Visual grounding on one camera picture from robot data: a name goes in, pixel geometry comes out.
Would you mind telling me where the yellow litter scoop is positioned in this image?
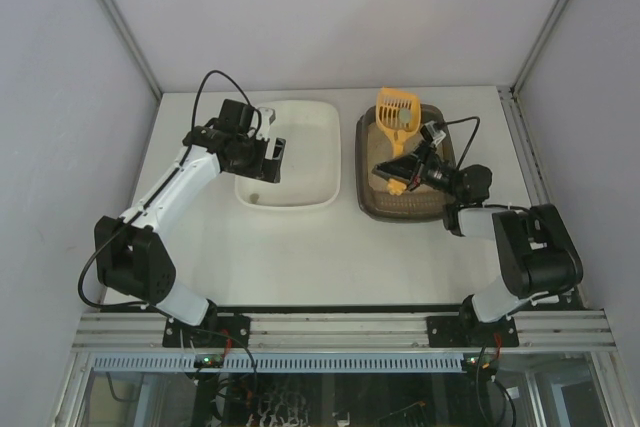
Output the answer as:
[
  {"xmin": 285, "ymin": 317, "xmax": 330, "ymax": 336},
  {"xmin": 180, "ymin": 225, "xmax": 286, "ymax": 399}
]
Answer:
[{"xmin": 375, "ymin": 86, "xmax": 422, "ymax": 197}]

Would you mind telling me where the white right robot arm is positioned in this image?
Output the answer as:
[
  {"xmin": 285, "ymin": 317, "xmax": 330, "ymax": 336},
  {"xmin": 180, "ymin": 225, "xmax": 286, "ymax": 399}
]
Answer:
[{"xmin": 372, "ymin": 146, "xmax": 584, "ymax": 327}]

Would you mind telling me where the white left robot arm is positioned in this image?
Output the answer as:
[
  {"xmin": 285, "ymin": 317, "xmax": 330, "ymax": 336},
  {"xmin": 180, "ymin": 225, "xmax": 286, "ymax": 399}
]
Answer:
[{"xmin": 94, "ymin": 99, "xmax": 286, "ymax": 327}]

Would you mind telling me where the brown litter box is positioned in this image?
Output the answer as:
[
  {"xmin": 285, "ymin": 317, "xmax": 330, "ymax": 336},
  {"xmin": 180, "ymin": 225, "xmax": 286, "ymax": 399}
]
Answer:
[{"xmin": 355, "ymin": 106, "xmax": 450, "ymax": 223}]

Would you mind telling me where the white plastic tray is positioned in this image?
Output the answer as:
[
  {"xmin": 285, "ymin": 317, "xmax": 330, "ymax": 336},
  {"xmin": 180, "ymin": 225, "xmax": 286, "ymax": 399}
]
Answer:
[{"xmin": 235, "ymin": 100, "xmax": 341, "ymax": 211}]

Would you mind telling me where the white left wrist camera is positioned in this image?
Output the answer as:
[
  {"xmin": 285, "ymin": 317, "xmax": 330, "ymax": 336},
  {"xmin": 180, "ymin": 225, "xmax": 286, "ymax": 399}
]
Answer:
[{"xmin": 254, "ymin": 107, "xmax": 276, "ymax": 141}]

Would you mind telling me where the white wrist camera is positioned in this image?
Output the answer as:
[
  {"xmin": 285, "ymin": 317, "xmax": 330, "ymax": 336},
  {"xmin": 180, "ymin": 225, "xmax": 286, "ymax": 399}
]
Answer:
[
  {"xmin": 254, "ymin": 107, "xmax": 276, "ymax": 141},
  {"xmin": 420, "ymin": 121, "xmax": 447, "ymax": 149}
]

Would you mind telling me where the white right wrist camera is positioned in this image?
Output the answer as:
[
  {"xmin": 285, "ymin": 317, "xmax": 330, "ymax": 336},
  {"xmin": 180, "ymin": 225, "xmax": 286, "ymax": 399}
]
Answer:
[{"xmin": 420, "ymin": 121, "xmax": 447, "ymax": 149}]

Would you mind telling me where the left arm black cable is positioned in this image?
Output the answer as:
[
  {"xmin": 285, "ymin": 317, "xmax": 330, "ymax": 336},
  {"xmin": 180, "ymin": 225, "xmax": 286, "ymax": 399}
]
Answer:
[{"xmin": 76, "ymin": 69, "xmax": 256, "ymax": 310}]

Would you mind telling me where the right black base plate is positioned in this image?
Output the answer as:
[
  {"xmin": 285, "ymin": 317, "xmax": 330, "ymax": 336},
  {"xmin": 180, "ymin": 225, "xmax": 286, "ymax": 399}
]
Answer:
[{"xmin": 426, "ymin": 303, "xmax": 520, "ymax": 348}]

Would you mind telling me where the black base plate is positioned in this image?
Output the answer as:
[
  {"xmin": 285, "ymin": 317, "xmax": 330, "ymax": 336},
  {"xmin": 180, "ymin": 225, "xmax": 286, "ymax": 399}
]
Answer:
[
  {"xmin": 162, "ymin": 307, "xmax": 251, "ymax": 349},
  {"xmin": 426, "ymin": 303, "xmax": 520, "ymax": 348}
]

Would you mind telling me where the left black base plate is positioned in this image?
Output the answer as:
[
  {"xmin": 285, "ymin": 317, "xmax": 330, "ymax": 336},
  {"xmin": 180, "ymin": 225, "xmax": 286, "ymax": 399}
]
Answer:
[{"xmin": 162, "ymin": 307, "xmax": 251, "ymax": 349}]

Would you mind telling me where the aluminium rail frame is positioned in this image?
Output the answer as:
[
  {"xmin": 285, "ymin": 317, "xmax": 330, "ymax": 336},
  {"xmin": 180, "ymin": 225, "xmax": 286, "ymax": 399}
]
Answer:
[{"xmin": 72, "ymin": 310, "xmax": 616, "ymax": 372}]

